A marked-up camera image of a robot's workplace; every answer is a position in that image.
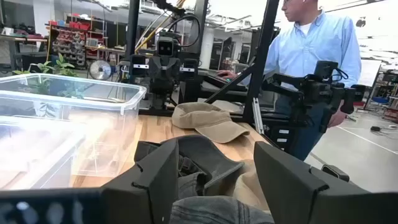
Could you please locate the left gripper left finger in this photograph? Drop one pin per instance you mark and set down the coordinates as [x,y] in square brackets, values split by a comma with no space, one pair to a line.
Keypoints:
[149,193]

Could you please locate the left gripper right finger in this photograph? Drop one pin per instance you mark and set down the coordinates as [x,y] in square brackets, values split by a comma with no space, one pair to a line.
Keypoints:
[289,193]

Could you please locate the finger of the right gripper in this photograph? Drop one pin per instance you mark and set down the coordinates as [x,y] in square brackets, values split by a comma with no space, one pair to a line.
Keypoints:
[138,70]
[189,81]

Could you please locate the dark grey denim cap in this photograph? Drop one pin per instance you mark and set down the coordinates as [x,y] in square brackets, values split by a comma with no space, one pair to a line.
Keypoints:
[202,155]

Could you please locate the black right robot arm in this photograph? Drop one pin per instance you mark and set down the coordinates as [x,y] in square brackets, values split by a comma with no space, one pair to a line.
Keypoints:
[168,6]

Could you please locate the round white fan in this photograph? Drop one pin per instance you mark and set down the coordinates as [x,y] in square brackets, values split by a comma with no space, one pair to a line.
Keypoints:
[100,70]

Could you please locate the beige cotton cap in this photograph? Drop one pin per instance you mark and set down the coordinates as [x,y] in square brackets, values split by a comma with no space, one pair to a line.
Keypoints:
[211,121]

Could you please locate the black labelled controller box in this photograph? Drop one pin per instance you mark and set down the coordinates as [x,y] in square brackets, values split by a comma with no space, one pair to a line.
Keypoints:
[280,137]

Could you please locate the clear plastic storage bin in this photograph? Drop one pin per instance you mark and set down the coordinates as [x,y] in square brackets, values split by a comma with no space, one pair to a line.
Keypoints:
[102,130]

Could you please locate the shelf with red bins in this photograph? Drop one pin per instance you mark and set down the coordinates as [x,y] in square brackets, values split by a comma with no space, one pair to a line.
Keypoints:
[71,43]

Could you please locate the green potted plant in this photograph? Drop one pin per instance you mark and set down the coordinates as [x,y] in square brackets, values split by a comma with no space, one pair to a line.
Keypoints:
[62,65]

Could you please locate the black power adapter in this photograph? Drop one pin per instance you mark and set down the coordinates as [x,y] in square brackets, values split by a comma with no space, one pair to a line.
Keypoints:
[375,128]

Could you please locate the cluttered work desk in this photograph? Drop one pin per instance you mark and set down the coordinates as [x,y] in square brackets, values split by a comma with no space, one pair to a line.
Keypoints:
[21,39]

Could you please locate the person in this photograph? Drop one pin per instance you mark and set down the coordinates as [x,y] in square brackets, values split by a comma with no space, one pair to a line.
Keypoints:
[311,43]

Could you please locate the white board panel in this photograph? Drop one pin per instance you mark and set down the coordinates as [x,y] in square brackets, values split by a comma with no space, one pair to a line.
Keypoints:
[368,73]

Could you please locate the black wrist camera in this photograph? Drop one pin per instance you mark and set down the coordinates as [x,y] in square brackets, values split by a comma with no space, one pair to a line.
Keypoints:
[164,48]

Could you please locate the black diagonal frame brace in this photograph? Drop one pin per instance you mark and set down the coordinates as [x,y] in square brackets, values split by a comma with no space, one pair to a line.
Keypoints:
[230,84]

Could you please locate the black frame post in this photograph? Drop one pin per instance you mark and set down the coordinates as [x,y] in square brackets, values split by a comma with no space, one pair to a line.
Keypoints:
[200,34]
[132,28]
[264,46]

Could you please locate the small black depth camera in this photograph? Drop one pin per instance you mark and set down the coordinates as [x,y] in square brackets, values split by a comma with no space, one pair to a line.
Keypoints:
[335,172]

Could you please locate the aluminium frame bracket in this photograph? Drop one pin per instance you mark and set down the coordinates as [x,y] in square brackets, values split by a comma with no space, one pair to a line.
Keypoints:
[258,115]

